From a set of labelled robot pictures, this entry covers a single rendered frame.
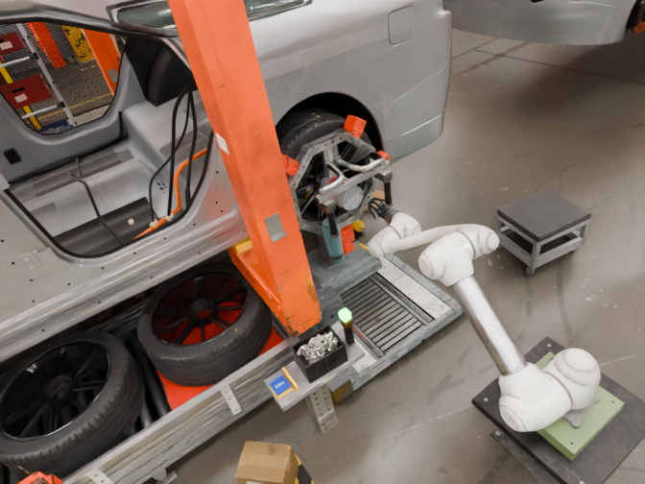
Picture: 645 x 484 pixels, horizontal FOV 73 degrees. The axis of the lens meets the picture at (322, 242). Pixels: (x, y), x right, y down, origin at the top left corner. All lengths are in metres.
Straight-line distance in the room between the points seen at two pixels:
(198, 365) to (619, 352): 2.10
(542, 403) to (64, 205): 2.51
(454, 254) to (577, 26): 2.74
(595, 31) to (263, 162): 3.20
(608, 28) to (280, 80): 2.84
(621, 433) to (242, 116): 1.80
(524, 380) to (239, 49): 1.43
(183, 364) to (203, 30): 1.46
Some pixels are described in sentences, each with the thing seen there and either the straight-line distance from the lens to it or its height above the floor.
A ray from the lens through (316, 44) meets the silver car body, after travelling 2.12.
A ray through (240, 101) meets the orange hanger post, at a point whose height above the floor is 1.61.
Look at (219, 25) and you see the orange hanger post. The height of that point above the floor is 1.82.
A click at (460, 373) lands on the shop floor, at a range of 2.50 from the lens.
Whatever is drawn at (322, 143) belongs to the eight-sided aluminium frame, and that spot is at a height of 1.12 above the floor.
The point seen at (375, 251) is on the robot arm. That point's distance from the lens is 2.21.
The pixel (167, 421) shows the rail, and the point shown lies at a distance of 2.17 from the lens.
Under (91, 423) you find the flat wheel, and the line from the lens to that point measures 2.22.
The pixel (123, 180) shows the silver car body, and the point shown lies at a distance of 2.84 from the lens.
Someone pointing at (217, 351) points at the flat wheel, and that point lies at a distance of 2.15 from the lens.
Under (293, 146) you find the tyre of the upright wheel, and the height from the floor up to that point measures 1.12.
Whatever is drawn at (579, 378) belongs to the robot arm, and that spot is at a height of 0.60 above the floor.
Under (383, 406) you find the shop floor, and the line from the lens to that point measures 2.39.
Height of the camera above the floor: 2.08
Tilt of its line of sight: 39 degrees down
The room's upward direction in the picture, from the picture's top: 12 degrees counter-clockwise
